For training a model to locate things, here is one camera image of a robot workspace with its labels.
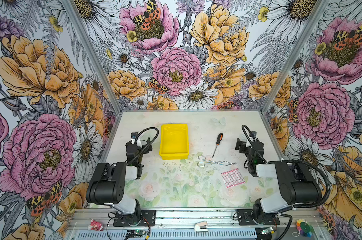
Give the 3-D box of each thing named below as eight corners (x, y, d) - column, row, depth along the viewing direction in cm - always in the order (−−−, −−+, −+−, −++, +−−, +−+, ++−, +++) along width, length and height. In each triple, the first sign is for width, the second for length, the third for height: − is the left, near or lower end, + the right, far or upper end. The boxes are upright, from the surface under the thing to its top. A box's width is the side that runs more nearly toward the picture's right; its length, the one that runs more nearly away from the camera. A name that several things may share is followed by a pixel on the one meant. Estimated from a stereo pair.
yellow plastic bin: (159, 159, 97) (157, 153, 92) (163, 127, 115) (162, 120, 109) (188, 159, 97) (188, 154, 92) (188, 127, 115) (188, 120, 109)
